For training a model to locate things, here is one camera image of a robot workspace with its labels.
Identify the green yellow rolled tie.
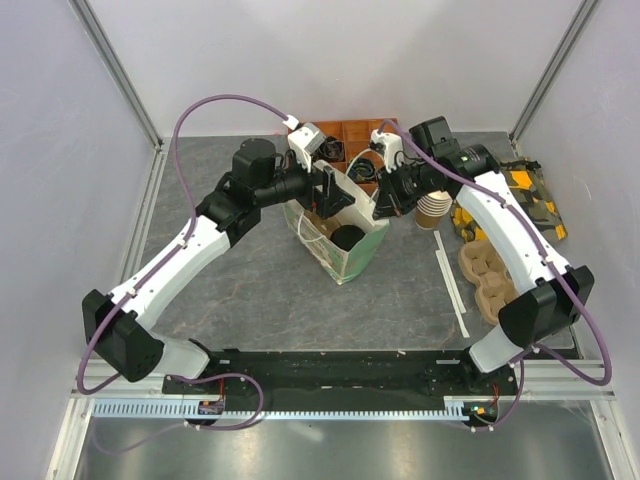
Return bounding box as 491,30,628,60
346,157,376,184

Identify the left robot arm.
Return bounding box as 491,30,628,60
81,138,355,393

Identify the purple cable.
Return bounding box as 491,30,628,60
75,93,300,455
371,119,614,433

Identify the white straw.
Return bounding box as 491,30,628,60
435,250,470,339
433,230,449,273

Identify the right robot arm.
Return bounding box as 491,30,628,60
370,117,595,394

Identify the camouflage cloth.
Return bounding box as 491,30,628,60
450,157,568,244

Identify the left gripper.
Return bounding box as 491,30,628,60
256,150,354,220

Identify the stack of paper cups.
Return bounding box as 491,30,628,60
415,191,453,230

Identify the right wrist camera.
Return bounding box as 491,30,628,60
370,130,405,173

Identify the slotted cable duct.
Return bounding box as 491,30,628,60
92,394,506,422

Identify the brown rolled tie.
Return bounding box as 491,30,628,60
319,137,345,163

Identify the orange wooden compartment tray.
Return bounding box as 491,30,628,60
309,119,384,196

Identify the black plastic cup lid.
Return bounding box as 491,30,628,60
330,225,365,251

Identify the green printed paper bag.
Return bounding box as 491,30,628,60
283,169,389,285

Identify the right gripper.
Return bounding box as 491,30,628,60
372,160,435,221

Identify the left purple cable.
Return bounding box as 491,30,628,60
75,93,300,455

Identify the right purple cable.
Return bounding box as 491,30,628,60
371,119,614,433

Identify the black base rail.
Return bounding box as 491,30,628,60
162,350,517,413

